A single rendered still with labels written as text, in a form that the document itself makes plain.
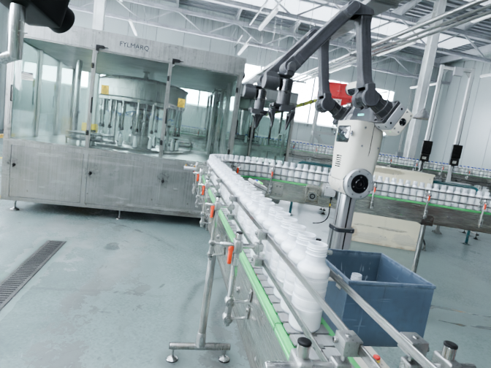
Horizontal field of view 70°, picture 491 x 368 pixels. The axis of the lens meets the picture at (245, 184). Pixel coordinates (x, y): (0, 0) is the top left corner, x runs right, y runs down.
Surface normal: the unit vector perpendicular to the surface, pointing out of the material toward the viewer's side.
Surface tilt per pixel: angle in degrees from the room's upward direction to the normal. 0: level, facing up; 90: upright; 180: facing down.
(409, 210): 90
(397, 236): 90
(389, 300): 90
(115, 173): 90
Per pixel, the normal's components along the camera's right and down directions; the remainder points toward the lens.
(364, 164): 0.16, 0.34
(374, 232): -0.12, 0.10
